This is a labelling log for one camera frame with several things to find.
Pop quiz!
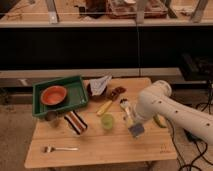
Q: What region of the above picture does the blue grey sponge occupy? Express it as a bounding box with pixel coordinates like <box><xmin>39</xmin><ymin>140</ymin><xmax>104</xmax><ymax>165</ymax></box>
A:
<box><xmin>129</xmin><ymin>123</ymin><xmax>144</xmax><ymax>138</ymax></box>

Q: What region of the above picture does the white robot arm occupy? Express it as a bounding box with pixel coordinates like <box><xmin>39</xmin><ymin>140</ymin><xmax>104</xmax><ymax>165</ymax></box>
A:
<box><xmin>134</xmin><ymin>80</ymin><xmax>213</xmax><ymax>145</ymax></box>

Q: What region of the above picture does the green plastic cup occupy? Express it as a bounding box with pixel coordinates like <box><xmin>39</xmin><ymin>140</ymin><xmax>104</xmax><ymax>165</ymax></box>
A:
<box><xmin>101</xmin><ymin>114</ymin><xmax>114</xmax><ymax>130</ymax></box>

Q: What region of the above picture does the white crumpled cloth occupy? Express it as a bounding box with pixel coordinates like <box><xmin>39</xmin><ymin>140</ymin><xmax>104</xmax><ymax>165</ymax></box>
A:
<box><xmin>89</xmin><ymin>75</ymin><xmax>112</xmax><ymax>95</ymax></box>

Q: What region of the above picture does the brown chocolate toy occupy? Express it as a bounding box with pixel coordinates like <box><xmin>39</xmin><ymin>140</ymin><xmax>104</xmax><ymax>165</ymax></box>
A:
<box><xmin>107</xmin><ymin>87</ymin><xmax>126</xmax><ymax>101</ymax></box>

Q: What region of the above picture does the dark brown bowl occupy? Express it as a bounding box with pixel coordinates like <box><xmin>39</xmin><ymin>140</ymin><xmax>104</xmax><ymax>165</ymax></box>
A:
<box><xmin>86</xmin><ymin>84</ymin><xmax>107</xmax><ymax>101</ymax></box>

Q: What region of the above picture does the green plastic tray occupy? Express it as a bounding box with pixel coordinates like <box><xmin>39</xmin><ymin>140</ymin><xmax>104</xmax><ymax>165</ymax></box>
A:
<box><xmin>32</xmin><ymin>75</ymin><xmax>89</xmax><ymax>119</ymax></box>

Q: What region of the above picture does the striped brown white cloth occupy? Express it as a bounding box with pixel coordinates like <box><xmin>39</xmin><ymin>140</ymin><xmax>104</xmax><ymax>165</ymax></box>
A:
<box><xmin>64</xmin><ymin>111</ymin><xmax>88</xmax><ymax>135</ymax></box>

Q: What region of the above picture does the wooden table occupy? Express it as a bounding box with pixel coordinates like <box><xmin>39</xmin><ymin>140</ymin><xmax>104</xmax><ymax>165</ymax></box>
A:
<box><xmin>24</xmin><ymin>77</ymin><xmax>178</xmax><ymax>169</ymax></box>

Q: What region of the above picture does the orange bowl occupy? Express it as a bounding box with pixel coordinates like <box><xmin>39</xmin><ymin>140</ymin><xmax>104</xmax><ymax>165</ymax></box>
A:
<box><xmin>40</xmin><ymin>85</ymin><xmax>67</xmax><ymax>106</ymax></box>

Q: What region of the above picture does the silver fork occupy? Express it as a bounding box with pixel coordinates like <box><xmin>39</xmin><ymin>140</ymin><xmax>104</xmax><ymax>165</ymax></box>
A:
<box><xmin>43</xmin><ymin>146</ymin><xmax>78</xmax><ymax>153</ymax></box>

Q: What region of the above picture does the black power box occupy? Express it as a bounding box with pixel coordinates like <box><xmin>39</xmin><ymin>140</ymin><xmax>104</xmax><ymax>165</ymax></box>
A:
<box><xmin>184</xmin><ymin>129</ymin><xmax>207</xmax><ymax>142</ymax></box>

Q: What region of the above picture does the black cable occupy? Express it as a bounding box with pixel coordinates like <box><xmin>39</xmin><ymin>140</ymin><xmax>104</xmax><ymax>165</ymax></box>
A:
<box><xmin>163</xmin><ymin>116</ymin><xmax>213</xmax><ymax>171</ymax></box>

